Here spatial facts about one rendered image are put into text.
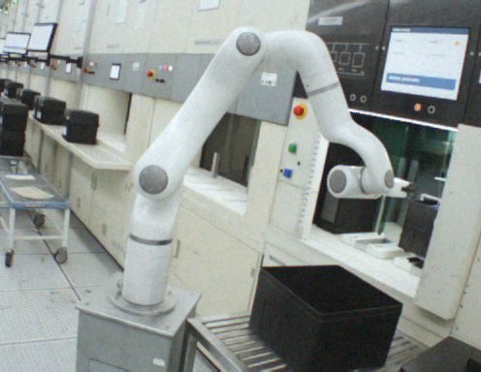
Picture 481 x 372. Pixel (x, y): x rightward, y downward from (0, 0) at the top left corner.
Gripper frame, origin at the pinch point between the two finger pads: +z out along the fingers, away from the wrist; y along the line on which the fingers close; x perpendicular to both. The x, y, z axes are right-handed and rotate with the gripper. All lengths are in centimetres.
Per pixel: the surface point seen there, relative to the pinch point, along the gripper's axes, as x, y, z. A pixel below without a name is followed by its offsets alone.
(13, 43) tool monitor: 44, -512, -46
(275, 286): -27, 1, -46
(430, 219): -11.3, -0.6, 21.6
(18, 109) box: -26, -398, -46
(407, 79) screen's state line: 32.2, -8.5, 1.8
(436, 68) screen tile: 36.7, 1.2, 1.7
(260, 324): -39, -2, -46
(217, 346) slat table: -43, -1, -59
